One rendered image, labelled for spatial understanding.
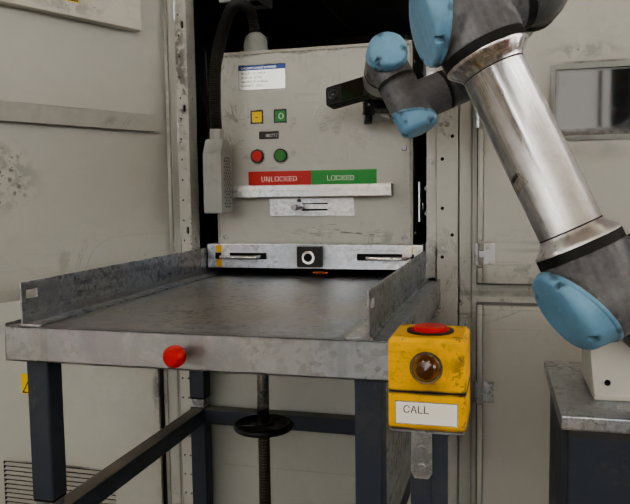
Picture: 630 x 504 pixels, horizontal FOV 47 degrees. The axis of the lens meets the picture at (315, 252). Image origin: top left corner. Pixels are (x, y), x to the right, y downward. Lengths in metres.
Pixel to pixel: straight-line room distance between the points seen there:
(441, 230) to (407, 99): 0.39
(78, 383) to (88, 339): 0.85
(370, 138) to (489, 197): 0.31
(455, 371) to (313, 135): 1.08
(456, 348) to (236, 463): 1.21
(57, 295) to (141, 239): 0.52
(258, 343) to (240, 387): 0.78
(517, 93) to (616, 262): 0.24
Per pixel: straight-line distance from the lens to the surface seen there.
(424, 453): 0.80
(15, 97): 1.61
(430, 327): 0.77
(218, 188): 1.69
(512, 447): 1.71
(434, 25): 0.97
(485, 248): 1.62
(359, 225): 1.71
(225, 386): 1.83
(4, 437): 2.19
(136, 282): 1.51
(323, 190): 1.69
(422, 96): 1.37
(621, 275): 0.96
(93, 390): 1.99
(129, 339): 1.12
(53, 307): 1.28
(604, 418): 1.04
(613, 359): 1.15
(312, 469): 1.82
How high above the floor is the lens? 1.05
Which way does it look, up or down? 5 degrees down
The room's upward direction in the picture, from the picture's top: 1 degrees counter-clockwise
